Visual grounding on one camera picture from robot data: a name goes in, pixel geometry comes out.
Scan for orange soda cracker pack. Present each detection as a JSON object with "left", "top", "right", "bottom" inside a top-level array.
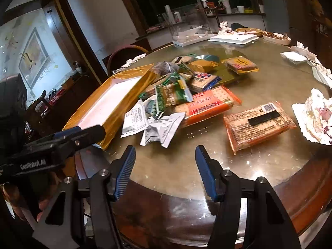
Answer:
[{"left": 172, "top": 85, "right": 241, "bottom": 127}]

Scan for yellow egg-yolk cracker pack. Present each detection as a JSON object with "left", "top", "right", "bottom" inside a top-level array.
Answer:
[{"left": 223, "top": 56, "right": 259, "bottom": 75}]

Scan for green round cracker pack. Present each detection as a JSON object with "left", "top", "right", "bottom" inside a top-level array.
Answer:
[{"left": 171, "top": 55, "right": 196, "bottom": 65}]

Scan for operator left hand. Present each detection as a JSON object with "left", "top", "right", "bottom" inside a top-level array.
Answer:
[{"left": 1, "top": 171, "right": 61, "bottom": 221}]

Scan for gold cardboard tray box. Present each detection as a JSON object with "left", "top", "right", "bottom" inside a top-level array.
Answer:
[{"left": 63, "top": 63, "right": 157, "bottom": 150}]

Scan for white foil sachet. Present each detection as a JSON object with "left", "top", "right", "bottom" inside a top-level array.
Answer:
[{"left": 140, "top": 112, "right": 186, "bottom": 148}]

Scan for blue white cracker pack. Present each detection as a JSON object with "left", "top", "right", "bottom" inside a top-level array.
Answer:
[{"left": 187, "top": 72, "right": 221, "bottom": 93}]

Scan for green seaweed snack bag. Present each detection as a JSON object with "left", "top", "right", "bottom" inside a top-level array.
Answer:
[{"left": 155, "top": 78, "right": 193, "bottom": 108}]

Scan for white paper plate with cake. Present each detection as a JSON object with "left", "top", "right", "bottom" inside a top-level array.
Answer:
[{"left": 292, "top": 88, "right": 331, "bottom": 146}]

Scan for gold round turntable mat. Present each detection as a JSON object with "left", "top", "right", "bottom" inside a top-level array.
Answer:
[{"left": 208, "top": 58, "right": 248, "bottom": 86}]

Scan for round-back wooden chair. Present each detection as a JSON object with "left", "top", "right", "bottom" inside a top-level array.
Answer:
[{"left": 106, "top": 45, "right": 148, "bottom": 77}]

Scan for mustard yellow snack pack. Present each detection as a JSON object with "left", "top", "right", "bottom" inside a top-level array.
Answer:
[{"left": 187, "top": 59, "right": 219, "bottom": 73}]

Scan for silver turntable centre disc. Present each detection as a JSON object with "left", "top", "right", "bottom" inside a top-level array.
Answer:
[{"left": 195, "top": 55, "right": 220, "bottom": 63}]

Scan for dark transparent snack bag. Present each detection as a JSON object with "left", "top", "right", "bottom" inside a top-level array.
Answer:
[{"left": 151, "top": 61, "right": 179, "bottom": 76}]

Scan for white flat foam box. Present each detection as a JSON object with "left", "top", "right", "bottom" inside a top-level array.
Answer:
[{"left": 209, "top": 34, "right": 258, "bottom": 45}]

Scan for crumpled white tissues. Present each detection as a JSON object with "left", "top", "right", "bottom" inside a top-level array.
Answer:
[{"left": 280, "top": 42, "right": 332, "bottom": 89}]

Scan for white plate with food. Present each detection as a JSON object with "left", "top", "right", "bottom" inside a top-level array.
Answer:
[{"left": 262, "top": 31, "right": 291, "bottom": 46}]

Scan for yellow bowl with food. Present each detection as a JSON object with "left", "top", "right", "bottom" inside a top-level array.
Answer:
[{"left": 235, "top": 28, "right": 262, "bottom": 37}]

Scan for clear plastic cake box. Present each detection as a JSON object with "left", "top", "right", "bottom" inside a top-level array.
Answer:
[{"left": 162, "top": 4, "right": 214, "bottom": 47}]

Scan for paper towel roll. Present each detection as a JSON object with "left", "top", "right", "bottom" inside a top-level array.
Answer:
[{"left": 165, "top": 5, "right": 176, "bottom": 24}]

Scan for white spray bottle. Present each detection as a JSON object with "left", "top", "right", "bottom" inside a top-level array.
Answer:
[{"left": 201, "top": 0, "right": 209, "bottom": 9}]

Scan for white thermos cup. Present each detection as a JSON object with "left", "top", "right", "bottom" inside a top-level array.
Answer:
[{"left": 218, "top": 0, "right": 232, "bottom": 14}]

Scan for framed wall picture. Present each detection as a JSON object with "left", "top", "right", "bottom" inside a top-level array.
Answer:
[{"left": 18, "top": 27, "right": 49, "bottom": 89}]

